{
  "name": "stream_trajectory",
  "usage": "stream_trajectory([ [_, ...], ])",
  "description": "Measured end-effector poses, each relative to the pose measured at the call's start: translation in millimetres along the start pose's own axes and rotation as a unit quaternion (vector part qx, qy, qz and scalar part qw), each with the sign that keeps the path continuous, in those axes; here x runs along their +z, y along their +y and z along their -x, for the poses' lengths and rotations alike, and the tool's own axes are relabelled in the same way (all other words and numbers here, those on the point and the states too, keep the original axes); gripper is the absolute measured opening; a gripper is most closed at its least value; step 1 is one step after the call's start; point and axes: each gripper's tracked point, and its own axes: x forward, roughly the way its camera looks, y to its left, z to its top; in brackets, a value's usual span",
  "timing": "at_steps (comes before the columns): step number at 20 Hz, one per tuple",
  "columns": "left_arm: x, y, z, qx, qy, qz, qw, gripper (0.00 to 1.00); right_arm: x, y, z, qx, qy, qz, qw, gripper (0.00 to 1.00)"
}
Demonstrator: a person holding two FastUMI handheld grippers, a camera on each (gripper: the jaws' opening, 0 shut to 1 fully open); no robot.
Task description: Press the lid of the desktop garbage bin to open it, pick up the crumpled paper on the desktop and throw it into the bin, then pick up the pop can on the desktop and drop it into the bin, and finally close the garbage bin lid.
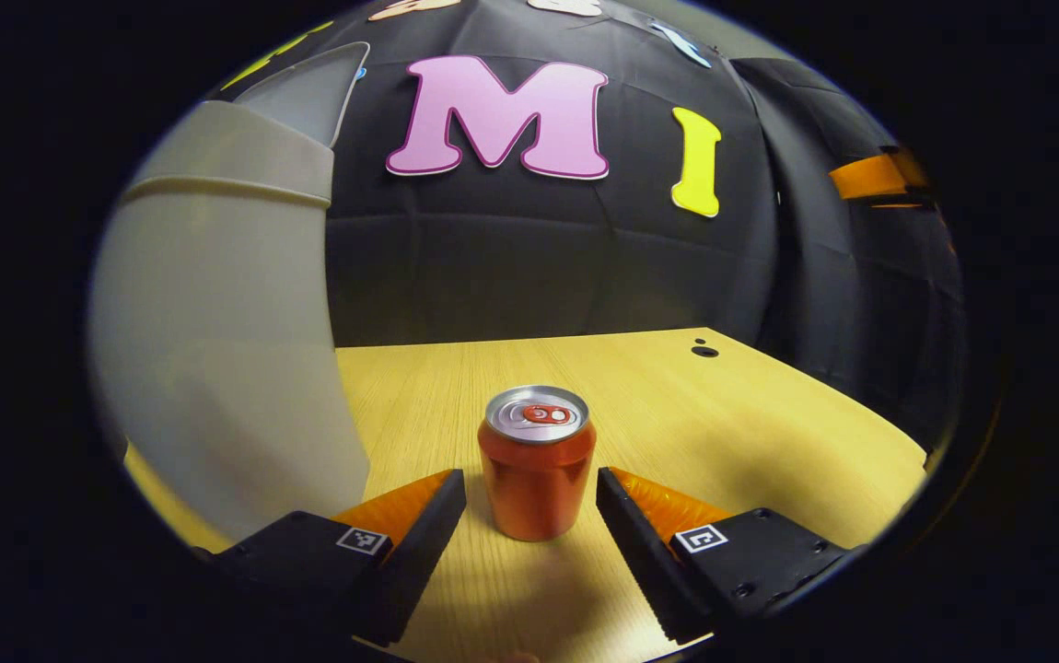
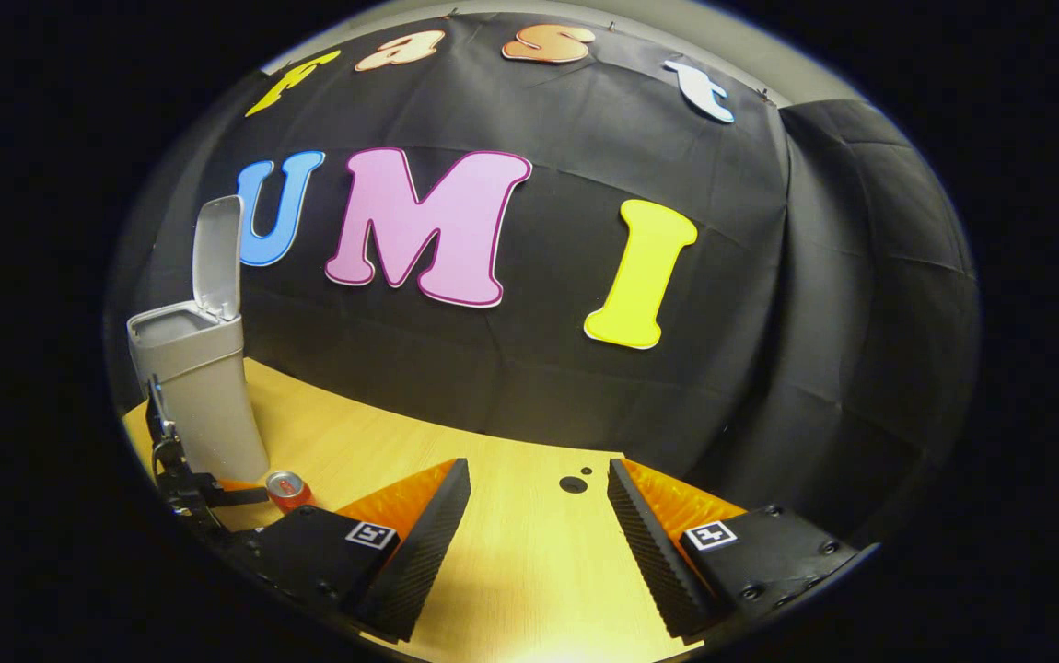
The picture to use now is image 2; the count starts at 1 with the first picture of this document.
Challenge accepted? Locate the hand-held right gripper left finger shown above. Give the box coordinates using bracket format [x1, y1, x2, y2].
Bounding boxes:
[226, 458, 473, 644]

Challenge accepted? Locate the wooden desktop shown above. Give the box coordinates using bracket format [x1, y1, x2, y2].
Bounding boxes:
[122, 357, 724, 663]

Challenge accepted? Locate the black backdrop cloth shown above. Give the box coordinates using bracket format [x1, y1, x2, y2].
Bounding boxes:
[106, 11, 982, 544]

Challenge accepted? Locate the white desktop garbage bin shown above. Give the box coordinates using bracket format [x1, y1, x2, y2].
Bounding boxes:
[126, 193, 271, 483]

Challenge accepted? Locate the red pop can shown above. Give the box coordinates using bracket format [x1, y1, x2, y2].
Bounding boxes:
[266, 471, 314, 515]

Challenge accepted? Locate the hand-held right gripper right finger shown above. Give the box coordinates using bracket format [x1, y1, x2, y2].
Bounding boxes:
[606, 458, 862, 644]

